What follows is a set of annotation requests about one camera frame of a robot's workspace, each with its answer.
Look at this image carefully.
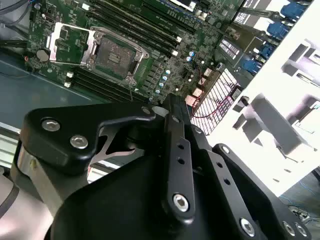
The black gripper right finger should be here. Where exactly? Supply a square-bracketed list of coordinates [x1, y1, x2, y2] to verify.
[179, 97, 313, 240]

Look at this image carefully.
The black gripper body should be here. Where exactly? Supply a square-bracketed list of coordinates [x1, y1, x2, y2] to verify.
[49, 119, 241, 240]

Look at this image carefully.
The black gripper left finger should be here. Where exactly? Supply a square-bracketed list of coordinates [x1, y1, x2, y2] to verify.
[19, 93, 196, 226]

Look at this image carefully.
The metal socket cover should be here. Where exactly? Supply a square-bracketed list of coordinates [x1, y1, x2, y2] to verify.
[48, 21, 98, 68]

